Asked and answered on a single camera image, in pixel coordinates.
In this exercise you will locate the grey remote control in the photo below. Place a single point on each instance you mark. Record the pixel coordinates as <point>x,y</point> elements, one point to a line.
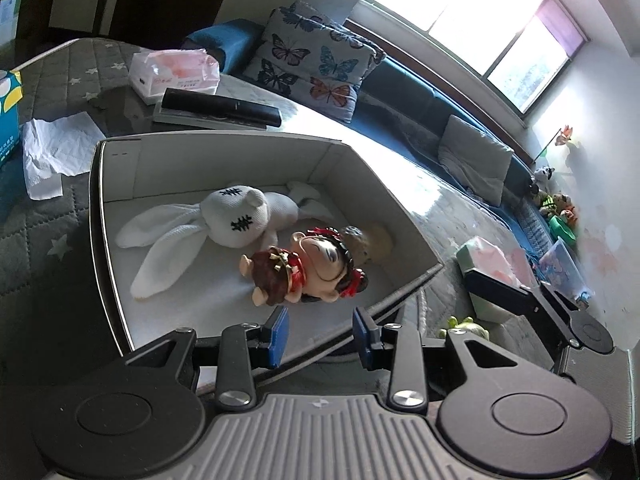
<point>200,121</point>

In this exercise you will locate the dark cardboard box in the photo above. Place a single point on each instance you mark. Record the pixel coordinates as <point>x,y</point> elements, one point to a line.
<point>210,310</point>

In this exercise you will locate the green frog toy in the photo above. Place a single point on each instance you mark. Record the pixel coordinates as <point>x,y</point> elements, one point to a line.
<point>465,327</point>

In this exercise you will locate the grey pillow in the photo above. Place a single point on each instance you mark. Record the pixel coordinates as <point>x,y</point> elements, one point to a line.
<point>475,160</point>

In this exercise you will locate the white pink tissue pack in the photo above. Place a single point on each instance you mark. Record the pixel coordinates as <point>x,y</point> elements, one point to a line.
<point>485,255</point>

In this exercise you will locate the crumpled white tissue paper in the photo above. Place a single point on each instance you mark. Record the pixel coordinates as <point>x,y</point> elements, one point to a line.
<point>55,150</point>

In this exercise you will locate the window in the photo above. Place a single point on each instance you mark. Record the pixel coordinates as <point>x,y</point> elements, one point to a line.
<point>450,15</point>

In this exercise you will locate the artificial flower decoration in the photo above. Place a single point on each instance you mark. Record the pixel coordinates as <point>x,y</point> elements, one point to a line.
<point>565,135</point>

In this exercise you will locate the green plastic toy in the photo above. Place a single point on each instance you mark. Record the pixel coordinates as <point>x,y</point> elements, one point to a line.
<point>562,227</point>

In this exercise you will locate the small toys on ledge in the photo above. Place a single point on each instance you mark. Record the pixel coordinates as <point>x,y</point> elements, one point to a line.
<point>560,205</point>

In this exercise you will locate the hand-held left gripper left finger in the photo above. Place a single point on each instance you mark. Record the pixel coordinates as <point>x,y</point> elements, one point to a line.
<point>277,337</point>

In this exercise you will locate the black remote control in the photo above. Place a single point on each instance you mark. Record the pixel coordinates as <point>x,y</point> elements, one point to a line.
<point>220,106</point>

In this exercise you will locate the dark wooden sideboard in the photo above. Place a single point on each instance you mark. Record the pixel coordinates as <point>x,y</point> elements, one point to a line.
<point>75,10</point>

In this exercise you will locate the clear plastic storage box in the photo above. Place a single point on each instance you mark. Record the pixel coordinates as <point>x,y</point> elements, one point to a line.
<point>562,267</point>

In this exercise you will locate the black-haired doll figure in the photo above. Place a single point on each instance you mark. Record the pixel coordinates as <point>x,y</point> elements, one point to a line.
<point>310,265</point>

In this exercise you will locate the blue sofa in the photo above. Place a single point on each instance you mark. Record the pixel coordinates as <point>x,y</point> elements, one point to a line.
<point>410,90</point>

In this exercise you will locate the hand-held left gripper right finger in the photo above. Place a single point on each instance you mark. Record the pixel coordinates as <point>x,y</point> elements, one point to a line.
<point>364,337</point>

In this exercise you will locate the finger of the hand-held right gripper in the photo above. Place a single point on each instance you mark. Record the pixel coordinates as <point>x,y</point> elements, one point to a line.
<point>495,290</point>

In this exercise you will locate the tan peanut toy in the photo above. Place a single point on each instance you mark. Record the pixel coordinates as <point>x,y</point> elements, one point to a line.
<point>375,245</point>

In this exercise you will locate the blue dotted tissue box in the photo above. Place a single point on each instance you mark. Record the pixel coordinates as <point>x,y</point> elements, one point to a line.
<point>7,125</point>

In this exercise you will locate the butterfly print pillow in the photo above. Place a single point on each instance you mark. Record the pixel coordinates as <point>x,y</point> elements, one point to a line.
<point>310,60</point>

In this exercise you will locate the white plush bunny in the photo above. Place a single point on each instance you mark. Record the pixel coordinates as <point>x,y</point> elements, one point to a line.
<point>235,215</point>

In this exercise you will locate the cow plush toy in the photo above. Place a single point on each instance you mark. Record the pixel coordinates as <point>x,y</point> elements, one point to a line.
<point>542,177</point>

